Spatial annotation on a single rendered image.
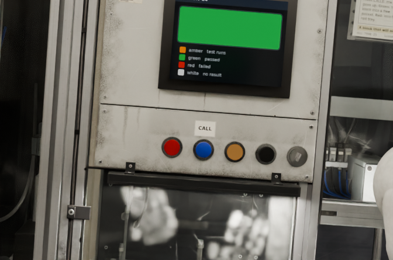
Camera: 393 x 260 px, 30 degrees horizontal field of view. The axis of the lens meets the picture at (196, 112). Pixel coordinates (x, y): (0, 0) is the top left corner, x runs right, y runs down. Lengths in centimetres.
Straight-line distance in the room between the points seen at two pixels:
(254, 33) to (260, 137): 20
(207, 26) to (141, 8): 13
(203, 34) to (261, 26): 11
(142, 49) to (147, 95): 9
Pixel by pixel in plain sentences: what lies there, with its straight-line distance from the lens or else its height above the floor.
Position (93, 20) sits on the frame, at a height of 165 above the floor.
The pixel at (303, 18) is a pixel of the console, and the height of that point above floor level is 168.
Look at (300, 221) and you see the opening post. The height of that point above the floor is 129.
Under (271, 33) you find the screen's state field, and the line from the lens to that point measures 138.
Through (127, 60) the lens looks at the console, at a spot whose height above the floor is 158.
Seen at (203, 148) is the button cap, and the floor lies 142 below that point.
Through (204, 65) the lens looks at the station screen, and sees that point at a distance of 137.
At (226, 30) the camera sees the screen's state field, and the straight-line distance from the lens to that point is 137.
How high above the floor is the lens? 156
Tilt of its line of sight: 3 degrees down
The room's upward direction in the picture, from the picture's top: 4 degrees clockwise
